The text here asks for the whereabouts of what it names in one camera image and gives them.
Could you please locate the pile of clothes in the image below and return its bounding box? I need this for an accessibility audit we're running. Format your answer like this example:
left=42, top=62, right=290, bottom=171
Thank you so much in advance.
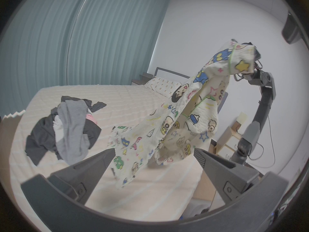
left=25, top=95, right=107, bottom=167

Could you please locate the bed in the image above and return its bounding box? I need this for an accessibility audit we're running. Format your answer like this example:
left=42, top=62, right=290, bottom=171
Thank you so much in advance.
left=1, top=67, right=228, bottom=220

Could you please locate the dark wooden bedside table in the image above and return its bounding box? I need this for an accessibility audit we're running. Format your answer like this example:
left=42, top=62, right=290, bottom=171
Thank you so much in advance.
left=131, top=72, right=154, bottom=85

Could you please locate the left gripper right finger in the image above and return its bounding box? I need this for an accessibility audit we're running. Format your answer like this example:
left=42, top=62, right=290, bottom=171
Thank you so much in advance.
left=194, top=148, right=260, bottom=206

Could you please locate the blue-green curtain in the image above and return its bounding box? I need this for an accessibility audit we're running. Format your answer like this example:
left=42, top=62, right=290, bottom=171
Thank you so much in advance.
left=0, top=0, right=171, bottom=120

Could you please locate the pale wooden bedside table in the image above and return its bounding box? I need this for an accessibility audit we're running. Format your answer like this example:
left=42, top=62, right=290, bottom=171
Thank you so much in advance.
left=209, top=126, right=243, bottom=158

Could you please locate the black cable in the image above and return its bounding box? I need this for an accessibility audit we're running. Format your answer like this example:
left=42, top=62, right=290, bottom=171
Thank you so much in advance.
left=249, top=119, right=276, bottom=168

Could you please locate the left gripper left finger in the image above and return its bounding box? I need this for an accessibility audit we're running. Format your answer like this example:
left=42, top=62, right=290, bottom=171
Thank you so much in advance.
left=48, top=148, right=116, bottom=205

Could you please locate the white printed pyjama top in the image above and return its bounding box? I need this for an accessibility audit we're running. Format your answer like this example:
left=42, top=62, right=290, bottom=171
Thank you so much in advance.
left=108, top=39, right=257, bottom=190

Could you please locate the cream table lamp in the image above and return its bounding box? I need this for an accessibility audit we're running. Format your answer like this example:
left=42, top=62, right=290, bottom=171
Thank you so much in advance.
left=237, top=112, right=248, bottom=130

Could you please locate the white printed pillow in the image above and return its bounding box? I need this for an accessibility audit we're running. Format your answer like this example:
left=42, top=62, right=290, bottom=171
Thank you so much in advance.
left=144, top=76, right=191, bottom=98

